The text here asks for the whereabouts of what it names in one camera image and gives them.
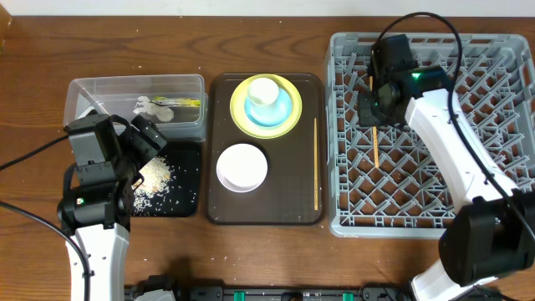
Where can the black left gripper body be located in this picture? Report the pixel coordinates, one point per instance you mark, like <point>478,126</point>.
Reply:
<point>140,155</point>

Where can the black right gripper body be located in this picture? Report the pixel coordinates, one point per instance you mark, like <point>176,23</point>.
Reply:
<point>372,111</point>

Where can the wooden chopstick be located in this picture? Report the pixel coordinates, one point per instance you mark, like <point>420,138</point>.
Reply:
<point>315,164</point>
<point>375,136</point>

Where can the white tissue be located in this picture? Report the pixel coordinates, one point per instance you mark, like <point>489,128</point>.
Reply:
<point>145,106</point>

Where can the yellow green snack wrapper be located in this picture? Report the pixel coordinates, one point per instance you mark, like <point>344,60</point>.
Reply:
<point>176,102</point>

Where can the yellow plate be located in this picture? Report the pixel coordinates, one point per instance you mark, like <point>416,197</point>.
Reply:
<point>243,123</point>

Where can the white bowl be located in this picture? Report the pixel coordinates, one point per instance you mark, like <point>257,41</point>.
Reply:
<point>242,168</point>

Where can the light blue bowl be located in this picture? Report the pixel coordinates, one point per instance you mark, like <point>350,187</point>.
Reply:
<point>270,115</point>

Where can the white paper cup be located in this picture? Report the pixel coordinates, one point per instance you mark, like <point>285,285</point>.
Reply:
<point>263,93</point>

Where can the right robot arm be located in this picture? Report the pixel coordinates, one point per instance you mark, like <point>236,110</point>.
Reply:
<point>492,232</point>

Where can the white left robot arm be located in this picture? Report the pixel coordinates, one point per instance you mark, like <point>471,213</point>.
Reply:
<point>98,198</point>

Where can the grey plastic dishwasher rack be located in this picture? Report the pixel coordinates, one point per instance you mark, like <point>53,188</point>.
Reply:
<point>410,181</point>

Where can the spilled rice pile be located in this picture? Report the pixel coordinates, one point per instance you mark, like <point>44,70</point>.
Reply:
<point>154,180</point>

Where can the clear plastic bin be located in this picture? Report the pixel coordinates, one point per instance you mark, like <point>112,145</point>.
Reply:
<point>118,96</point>

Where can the black tray bin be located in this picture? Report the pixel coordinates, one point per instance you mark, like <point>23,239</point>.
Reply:
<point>184,188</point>

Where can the dark brown serving tray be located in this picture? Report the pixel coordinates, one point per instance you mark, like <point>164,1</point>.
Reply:
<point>286,195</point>

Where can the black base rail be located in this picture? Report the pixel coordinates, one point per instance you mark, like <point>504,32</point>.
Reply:
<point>162,287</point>

